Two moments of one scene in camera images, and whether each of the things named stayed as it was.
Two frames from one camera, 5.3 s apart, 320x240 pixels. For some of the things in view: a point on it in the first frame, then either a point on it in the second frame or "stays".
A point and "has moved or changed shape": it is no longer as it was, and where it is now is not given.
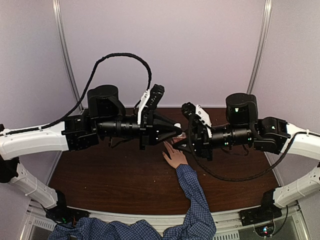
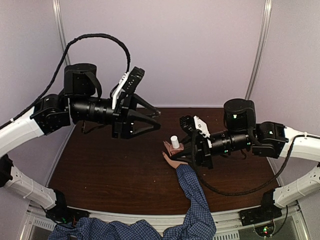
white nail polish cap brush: x=178 y=125 has moved or changed shape
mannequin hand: x=177 y=157 stays
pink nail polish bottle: x=181 y=137 has moved or changed shape
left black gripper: x=151 y=121 -> x=124 y=114
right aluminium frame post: x=268 y=5 stays
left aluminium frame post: x=56 y=6 stays
